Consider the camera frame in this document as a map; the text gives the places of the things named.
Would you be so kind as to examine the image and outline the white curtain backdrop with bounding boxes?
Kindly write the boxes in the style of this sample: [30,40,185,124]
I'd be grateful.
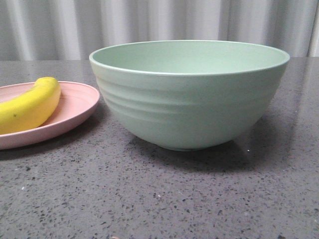
[0,0,319,60]

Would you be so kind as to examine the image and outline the green ribbed bowl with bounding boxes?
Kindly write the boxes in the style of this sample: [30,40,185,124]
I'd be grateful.
[89,40,290,151]

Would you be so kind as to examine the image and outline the yellow banana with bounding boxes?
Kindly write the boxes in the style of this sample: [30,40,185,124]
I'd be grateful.
[0,77,61,134]

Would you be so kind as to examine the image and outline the pink plate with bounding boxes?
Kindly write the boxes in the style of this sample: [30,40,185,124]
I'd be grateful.
[0,81,100,150]

